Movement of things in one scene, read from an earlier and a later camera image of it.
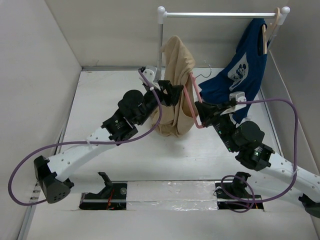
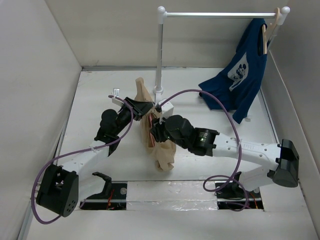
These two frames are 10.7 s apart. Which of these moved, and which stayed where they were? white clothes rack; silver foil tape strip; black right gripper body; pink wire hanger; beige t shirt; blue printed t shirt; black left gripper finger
Moved: beige t shirt; pink wire hanger; black right gripper body; black left gripper finger
Stayed: blue printed t shirt; white clothes rack; silver foil tape strip
